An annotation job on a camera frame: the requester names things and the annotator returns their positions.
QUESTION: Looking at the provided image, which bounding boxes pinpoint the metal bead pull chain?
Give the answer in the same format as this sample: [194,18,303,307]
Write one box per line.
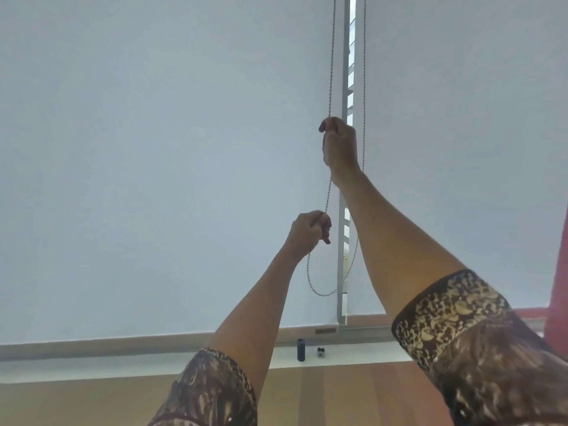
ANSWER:
[306,0,368,298]

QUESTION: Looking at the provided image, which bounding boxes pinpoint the person's left hand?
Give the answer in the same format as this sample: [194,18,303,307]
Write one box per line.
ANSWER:
[284,210,333,262]

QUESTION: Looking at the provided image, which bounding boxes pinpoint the wide white roller blind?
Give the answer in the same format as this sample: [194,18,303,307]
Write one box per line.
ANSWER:
[0,0,345,347]

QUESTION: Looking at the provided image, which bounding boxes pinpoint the person's left forearm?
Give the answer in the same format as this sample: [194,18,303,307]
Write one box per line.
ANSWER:
[205,244,312,397]

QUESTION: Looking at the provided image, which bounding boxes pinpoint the patterned brown right sleeve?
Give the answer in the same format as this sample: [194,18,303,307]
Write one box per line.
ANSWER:
[391,269,568,426]

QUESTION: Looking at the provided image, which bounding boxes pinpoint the patterned brown left sleeve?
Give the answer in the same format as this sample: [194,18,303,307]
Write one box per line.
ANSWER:
[148,348,259,426]

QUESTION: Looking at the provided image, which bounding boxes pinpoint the grey window frame post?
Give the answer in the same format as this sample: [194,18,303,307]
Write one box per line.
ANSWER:
[336,0,358,327]

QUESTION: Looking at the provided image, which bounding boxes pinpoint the narrow white roller blind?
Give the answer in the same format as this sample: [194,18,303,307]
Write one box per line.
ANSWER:
[354,0,568,318]

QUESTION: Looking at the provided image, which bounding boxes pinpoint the patterned brown sleeve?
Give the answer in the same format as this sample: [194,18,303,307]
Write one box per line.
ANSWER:
[391,269,568,426]
[148,348,259,426]

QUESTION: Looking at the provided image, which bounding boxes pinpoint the person's right forearm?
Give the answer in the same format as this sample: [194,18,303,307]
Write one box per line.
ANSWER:
[330,166,467,318]

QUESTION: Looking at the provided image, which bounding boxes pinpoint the white window sill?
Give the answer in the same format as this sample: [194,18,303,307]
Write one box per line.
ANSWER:
[0,341,414,385]

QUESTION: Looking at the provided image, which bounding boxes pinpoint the person's right hand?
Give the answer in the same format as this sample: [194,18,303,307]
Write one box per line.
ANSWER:
[319,116,361,188]

